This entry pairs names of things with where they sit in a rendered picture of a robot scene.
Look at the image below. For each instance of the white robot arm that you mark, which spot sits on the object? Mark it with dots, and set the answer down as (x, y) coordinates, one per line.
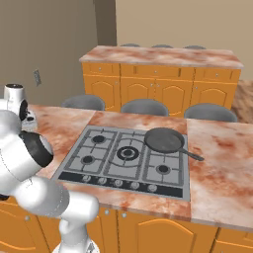
(19, 161)

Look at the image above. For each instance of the orange island cupboard run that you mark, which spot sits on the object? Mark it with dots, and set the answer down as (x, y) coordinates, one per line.
(158, 82)

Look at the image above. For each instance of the grey wall socket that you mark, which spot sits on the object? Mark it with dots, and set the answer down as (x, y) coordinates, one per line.
(37, 77)

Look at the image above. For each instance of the grey gas hob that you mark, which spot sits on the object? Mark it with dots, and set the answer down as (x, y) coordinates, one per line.
(112, 161)

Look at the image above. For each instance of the grey round stool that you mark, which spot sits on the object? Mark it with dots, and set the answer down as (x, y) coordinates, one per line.
(84, 102)
(194, 47)
(130, 44)
(145, 107)
(210, 113)
(162, 46)

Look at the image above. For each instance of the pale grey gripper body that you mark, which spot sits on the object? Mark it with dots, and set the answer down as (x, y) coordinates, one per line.
(29, 126)

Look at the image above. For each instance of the orange cupboard door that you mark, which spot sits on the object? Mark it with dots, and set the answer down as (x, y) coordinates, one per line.
(235, 242)
(164, 234)
(15, 230)
(105, 234)

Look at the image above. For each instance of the black frying pan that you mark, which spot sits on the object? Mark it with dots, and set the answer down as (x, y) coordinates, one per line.
(164, 140)

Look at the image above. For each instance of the silver round door knob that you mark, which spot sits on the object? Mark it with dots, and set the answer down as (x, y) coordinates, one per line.
(27, 217)
(106, 212)
(124, 215)

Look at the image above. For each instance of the silver hob knob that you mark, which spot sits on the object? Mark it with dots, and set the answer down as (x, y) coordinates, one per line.
(134, 185)
(152, 188)
(86, 178)
(118, 183)
(102, 180)

